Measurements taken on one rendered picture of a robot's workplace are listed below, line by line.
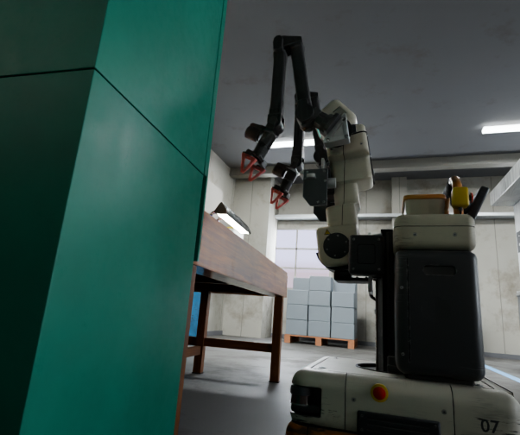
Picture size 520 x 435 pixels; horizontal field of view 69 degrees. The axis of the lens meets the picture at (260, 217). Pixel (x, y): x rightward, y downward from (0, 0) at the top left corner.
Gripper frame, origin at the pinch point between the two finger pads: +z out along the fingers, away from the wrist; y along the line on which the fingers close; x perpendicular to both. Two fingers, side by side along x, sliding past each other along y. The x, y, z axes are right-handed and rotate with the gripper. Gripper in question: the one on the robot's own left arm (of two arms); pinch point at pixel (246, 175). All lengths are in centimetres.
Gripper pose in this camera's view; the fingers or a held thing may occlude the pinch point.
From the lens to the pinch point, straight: 158.9
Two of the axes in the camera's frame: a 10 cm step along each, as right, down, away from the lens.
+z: -4.9, 8.7, -0.8
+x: 8.2, 4.3, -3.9
